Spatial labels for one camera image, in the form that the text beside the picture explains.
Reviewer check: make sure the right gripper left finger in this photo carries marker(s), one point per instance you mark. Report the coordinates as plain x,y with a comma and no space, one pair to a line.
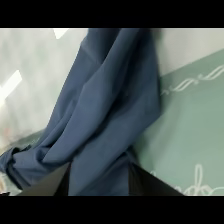
55,185

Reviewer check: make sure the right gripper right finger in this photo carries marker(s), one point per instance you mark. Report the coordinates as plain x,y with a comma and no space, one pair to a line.
146,185

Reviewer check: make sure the blue T-shirt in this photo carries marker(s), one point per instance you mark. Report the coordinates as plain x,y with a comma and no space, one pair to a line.
106,100

